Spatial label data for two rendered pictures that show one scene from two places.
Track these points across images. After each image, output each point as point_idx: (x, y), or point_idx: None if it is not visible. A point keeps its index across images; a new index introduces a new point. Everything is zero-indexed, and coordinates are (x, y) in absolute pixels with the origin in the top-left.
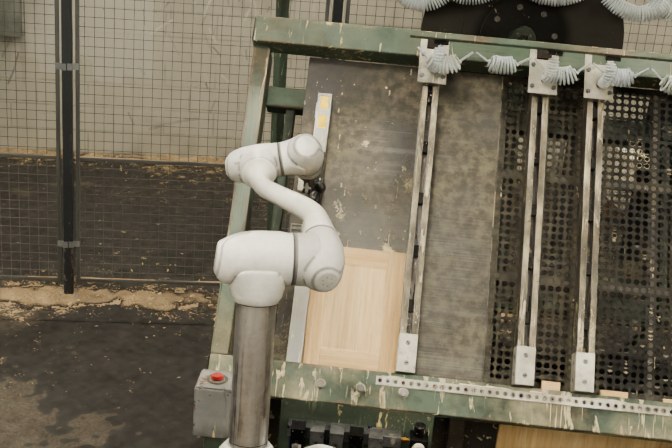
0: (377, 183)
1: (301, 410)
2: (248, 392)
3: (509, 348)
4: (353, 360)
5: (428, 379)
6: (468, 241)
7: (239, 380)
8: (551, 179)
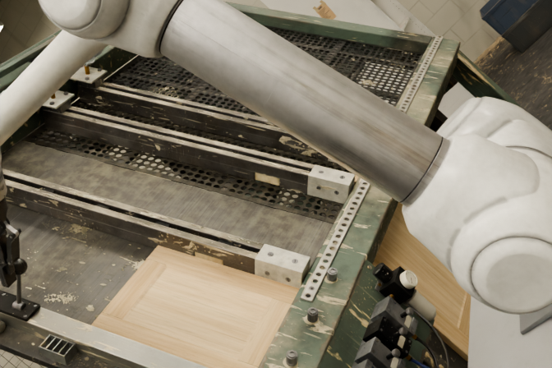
0: (54, 254)
1: None
2: (342, 81)
3: (306, 198)
4: (269, 326)
5: (321, 253)
6: (175, 200)
7: (315, 84)
8: None
